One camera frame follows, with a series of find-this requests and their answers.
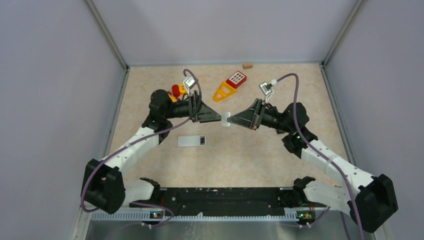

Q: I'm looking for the yellow ring toy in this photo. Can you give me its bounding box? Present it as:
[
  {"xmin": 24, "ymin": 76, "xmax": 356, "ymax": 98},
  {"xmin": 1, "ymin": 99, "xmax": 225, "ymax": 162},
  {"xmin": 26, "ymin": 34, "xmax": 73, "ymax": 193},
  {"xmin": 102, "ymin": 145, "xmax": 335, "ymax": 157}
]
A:
[{"xmin": 178, "ymin": 83, "xmax": 187, "ymax": 96}]

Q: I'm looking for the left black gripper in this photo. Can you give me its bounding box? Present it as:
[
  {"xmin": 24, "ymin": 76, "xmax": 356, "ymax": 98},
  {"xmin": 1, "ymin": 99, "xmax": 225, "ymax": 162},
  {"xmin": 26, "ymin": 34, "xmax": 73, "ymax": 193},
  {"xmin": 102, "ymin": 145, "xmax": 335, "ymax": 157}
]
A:
[{"xmin": 164, "ymin": 89, "xmax": 221, "ymax": 123}]

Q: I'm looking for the yellow triangle toy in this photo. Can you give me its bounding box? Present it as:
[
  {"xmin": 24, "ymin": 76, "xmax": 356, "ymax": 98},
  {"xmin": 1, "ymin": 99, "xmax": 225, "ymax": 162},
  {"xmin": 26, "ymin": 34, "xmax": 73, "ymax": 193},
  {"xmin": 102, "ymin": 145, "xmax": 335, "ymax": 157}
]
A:
[{"xmin": 212, "ymin": 81, "xmax": 237, "ymax": 103}]

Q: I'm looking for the red cylinder toy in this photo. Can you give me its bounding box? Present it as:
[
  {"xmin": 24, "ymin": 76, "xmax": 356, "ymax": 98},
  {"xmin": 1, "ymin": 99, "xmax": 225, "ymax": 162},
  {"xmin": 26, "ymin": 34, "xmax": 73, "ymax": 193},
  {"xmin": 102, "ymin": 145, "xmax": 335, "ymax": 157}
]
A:
[{"xmin": 171, "ymin": 84, "xmax": 181, "ymax": 99}]

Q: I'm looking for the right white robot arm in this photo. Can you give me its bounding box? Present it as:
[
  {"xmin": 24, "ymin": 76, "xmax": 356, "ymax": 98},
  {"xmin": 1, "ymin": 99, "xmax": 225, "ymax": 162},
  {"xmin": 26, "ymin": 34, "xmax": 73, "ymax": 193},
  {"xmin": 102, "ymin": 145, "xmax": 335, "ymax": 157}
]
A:
[{"xmin": 227, "ymin": 98, "xmax": 399, "ymax": 233}]

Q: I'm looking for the small wooden block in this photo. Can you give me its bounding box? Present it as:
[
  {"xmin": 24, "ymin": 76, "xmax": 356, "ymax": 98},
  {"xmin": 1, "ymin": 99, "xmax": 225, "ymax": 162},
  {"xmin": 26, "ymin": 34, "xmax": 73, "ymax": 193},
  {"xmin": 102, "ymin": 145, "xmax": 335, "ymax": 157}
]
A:
[{"xmin": 242, "ymin": 62, "xmax": 253, "ymax": 70}]

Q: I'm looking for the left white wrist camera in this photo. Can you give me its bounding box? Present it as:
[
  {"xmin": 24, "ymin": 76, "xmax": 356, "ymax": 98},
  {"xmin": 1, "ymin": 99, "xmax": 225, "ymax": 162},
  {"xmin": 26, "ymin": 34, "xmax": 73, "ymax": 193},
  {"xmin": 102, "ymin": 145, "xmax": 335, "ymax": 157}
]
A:
[{"xmin": 182, "ymin": 76, "xmax": 198, "ymax": 96}]

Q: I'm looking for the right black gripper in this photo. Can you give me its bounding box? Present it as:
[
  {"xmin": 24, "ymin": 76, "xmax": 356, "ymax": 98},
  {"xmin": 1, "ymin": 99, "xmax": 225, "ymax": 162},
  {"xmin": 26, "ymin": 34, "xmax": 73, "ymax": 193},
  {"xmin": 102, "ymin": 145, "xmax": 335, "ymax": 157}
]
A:
[{"xmin": 228, "ymin": 98, "xmax": 293, "ymax": 133}]

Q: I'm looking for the white remote control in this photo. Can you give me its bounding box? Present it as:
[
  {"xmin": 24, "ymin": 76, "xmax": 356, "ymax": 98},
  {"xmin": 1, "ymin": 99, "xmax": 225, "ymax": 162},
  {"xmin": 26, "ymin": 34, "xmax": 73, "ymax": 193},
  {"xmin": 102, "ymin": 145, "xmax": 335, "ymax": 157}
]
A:
[{"xmin": 177, "ymin": 135, "xmax": 207, "ymax": 148}]

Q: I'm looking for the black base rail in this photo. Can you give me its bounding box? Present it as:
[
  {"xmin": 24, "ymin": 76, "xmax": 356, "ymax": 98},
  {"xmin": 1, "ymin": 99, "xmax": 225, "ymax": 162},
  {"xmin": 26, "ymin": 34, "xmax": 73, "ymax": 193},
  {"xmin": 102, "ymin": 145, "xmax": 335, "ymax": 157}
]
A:
[{"xmin": 129, "ymin": 187, "xmax": 317, "ymax": 225}]

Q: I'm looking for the red toy block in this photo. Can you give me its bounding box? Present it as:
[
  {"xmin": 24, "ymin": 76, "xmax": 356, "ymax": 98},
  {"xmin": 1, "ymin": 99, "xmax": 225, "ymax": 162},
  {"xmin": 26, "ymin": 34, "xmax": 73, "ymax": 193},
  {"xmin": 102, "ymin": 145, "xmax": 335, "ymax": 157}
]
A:
[{"xmin": 226, "ymin": 71, "xmax": 247, "ymax": 89}]

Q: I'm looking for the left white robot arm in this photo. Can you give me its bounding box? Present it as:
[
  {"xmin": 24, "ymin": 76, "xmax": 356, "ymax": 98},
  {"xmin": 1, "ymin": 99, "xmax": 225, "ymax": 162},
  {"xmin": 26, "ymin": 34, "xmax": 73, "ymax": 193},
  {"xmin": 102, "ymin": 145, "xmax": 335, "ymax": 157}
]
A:
[{"xmin": 80, "ymin": 89, "xmax": 222, "ymax": 214}]

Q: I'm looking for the orange toy piece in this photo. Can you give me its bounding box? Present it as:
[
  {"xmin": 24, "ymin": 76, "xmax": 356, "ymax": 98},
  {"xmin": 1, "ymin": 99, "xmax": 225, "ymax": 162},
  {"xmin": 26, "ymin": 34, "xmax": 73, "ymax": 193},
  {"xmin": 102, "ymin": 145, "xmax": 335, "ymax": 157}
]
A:
[{"xmin": 168, "ymin": 93, "xmax": 179, "ymax": 103}]

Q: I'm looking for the white battery cover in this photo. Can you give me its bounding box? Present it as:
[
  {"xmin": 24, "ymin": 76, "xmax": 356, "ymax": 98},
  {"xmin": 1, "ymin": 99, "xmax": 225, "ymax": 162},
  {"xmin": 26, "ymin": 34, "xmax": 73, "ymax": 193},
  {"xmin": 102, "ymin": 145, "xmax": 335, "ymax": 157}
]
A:
[{"xmin": 221, "ymin": 112, "xmax": 231, "ymax": 127}]

